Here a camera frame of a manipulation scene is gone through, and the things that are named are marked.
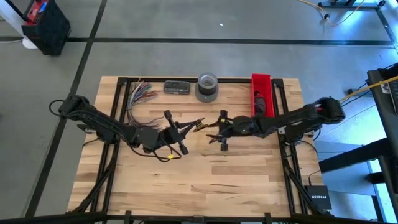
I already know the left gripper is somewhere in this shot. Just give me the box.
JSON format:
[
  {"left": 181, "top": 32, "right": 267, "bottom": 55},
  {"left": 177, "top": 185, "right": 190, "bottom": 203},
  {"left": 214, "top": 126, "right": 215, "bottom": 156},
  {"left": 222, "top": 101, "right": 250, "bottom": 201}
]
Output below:
[{"left": 133, "top": 109, "right": 205, "bottom": 156}]

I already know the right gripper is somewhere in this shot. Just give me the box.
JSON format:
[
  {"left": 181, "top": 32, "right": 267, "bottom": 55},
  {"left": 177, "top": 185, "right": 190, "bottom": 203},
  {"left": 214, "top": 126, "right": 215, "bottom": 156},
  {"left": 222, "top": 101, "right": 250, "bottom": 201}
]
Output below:
[{"left": 205, "top": 109, "right": 265, "bottom": 152}]

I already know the grey tape roll holder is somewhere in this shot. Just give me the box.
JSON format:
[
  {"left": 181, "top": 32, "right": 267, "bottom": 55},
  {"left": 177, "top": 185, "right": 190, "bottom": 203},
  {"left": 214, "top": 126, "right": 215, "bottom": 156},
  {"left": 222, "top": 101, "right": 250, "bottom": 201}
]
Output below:
[{"left": 194, "top": 81, "right": 220, "bottom": 103}]

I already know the black tape roll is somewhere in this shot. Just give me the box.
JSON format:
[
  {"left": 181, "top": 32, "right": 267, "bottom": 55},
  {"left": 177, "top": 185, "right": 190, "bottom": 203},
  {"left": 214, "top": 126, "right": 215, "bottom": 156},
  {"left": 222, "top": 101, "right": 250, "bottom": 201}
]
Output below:
[{"left": 197, "top": 72, "right": 219, "bottom": 96}]

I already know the dark grey plastic case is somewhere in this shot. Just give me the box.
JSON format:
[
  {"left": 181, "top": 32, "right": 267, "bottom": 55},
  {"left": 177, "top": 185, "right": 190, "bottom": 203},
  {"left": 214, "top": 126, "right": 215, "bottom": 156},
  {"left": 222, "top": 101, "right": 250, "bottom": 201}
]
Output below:
[{"left": 163, "top": 80, "right": 192, "bottom": 95}]

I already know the red plastic bin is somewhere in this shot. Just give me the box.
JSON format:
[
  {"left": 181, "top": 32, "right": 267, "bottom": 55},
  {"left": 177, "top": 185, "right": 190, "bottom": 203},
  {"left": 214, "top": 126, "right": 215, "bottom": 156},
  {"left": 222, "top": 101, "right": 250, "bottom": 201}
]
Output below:
[{"left": 250, "top": 73, "right": 276, "bottom": 118}]

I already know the black crate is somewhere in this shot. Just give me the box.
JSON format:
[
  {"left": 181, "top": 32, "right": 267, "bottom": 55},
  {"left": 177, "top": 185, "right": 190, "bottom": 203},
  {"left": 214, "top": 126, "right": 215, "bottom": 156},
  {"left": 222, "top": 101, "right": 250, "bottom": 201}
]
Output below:
[{"left": 21, "top": 0, "right": 72, "bottom": 56}]

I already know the black desk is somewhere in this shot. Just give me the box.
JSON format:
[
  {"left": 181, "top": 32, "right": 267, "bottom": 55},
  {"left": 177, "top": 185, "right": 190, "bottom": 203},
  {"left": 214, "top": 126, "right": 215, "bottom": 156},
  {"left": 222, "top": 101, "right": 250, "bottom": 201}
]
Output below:
[{"left": 318, "top": 62, "right": 398, "bottom": 195}]

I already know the black floor stand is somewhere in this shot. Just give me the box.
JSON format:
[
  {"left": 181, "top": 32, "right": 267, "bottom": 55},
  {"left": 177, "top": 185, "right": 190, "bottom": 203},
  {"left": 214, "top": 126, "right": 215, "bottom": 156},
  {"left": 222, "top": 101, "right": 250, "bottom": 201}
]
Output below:
[{"left": 317, "top": 0, "right": 387, "bottom": 10}]

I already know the black bundled cord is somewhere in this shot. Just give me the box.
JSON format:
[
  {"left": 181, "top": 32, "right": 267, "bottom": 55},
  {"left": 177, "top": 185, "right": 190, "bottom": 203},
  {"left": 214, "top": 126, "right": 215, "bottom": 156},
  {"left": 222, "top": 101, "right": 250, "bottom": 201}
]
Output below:
[{"left": 253, "top": 90, "right": 267, "bottom": 114}]

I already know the multicoloured wire bundle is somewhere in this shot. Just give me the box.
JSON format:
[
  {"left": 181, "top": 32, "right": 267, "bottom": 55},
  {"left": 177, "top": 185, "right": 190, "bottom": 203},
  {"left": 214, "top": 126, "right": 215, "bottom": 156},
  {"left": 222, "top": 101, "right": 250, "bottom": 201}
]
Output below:
[{"left": 126, "top": 79, "right": 165, "bottom": 129}]

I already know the black Netgear switch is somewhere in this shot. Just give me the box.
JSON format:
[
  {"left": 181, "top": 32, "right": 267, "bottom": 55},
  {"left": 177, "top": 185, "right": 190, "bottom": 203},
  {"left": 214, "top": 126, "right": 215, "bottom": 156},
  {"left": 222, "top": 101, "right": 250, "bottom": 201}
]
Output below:
[{"left": 303, "top": 185, "right": 333, "bottom": 211}]

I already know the yellow hanging power cord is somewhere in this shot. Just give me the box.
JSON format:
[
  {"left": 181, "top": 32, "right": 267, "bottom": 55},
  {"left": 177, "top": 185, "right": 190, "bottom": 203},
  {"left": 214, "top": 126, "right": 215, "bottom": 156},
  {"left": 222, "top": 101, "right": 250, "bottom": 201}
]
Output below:
[{"left": 339, "top": 75, "right": 398, "bottom": 102}]

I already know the yellow extension cord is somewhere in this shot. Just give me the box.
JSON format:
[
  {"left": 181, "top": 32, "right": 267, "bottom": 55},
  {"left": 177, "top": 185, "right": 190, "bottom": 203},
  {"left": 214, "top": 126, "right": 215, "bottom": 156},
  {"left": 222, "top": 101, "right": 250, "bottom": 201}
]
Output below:
[{"left": 298, "top": 0, "right": 366, "bottom": 28}]

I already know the white post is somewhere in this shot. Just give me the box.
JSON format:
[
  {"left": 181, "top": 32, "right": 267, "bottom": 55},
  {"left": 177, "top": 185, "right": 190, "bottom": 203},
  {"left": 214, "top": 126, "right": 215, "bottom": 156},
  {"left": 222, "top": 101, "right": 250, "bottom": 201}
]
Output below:
[{"left": 0, "top": 0, "right": 38, "bottom": 50}]

